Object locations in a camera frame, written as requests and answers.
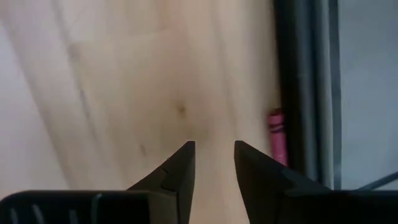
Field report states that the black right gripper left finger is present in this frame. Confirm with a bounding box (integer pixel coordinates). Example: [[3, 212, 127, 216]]
[[0, 140, 196, 224]]

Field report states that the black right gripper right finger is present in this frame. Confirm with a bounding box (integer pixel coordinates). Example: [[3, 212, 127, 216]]
[[234, 140, 398, 224]]

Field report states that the pink crayon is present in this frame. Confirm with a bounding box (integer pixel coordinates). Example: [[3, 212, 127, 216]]
[[267, 108, 289, 167]]

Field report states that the thin dark cable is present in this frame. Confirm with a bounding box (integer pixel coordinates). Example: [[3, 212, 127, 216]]
[[357, 171, 398, 191]]

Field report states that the black aluminium table frame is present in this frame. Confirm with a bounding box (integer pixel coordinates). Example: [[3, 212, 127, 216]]
[[273, 0, 342, 191]]

